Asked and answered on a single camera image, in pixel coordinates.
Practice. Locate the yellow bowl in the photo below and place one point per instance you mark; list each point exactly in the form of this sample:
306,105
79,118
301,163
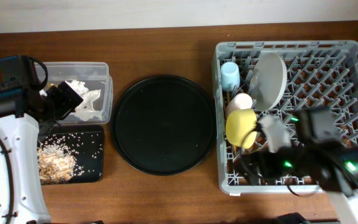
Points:
239,126

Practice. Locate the black round serving tray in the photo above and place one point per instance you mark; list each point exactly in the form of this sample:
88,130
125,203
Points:
164,125

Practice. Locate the white tissue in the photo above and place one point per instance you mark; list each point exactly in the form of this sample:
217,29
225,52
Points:
86,109

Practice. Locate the grey plastic dishwasher rack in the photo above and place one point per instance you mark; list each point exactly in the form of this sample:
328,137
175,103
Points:
319,72

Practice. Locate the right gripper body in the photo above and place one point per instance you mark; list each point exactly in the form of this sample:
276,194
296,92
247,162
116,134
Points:
278,164

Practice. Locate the clear plastic waste bin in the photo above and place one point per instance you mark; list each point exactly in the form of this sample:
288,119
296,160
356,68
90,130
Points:
92,81

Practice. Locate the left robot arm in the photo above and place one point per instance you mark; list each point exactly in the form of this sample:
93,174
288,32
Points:
25,115

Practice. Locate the grey round plate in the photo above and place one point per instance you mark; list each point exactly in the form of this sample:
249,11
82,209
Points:
268,81

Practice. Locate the blue plastic cup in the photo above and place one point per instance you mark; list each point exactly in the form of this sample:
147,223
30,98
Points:
229,76

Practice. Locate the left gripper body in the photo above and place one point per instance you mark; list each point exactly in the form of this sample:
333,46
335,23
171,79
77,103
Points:
63,103

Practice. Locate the black rectangular tray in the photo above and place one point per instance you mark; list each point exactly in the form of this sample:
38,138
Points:
82,149

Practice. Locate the food scraps pile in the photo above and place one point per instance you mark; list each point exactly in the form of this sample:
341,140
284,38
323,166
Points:
54,161

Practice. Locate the pink plastic cup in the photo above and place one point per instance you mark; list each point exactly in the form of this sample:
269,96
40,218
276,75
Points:
241,101

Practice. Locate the gold snack wrapper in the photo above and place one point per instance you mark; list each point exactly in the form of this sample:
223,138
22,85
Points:
49,85

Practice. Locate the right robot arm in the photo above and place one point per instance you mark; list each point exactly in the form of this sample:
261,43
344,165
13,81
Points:
320,155

